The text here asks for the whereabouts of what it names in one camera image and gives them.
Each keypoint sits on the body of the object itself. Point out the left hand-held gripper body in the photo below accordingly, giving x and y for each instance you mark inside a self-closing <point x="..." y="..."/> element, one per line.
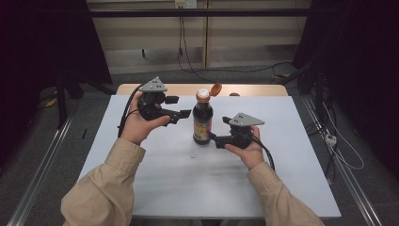
<point x="153" y="103"/>

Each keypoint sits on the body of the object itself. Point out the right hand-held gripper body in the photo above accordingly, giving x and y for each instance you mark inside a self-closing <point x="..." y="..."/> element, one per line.
<point x="241" y="130"/>

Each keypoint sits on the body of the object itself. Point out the dark sauce bottle orange cap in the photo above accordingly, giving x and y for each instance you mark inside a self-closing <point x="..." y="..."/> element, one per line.
<point x="202" y="119"/>

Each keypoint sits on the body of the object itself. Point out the person's right hand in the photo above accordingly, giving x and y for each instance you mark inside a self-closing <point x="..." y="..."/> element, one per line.
<point x="251" y="157"/>

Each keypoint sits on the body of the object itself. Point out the person's left hand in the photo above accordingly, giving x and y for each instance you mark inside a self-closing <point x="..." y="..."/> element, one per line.
<point x="135" y="127"/>

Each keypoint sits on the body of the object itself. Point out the white table cover sheet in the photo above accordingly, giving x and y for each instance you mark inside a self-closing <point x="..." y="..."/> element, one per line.
<point x="175" y="182"/>

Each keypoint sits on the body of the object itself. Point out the small black floor piece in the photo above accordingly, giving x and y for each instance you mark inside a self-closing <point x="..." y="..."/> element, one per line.
<point x="84" y="133"/>

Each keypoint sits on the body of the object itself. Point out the white power strip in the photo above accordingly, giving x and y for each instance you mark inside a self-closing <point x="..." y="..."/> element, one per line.
<point x="331" y="139"/>

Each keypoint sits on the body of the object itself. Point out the black horizontal bar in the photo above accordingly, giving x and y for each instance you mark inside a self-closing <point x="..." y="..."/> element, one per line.
<point x="200" y="12"/>

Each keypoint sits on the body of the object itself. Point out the black metal stand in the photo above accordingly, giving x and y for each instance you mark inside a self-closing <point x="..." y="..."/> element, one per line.
<point x="61" y="103"/>

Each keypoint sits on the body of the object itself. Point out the yellow floor tape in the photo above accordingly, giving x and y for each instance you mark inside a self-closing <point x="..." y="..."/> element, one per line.
<point x="51" y="102"/>

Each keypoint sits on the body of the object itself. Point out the black curtain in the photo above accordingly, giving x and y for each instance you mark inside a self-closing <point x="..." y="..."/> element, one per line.
<point x="40" y="47"/>
<point x="360" y="47"/>

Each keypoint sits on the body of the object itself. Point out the white wall socket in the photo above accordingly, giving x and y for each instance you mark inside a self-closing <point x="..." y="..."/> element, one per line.
<point x="185" y="3"/>

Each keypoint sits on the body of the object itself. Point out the aluminium floor rail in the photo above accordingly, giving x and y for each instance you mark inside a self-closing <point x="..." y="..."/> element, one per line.
<point x="354" y="188"/>
<point x="37" y="175"/>

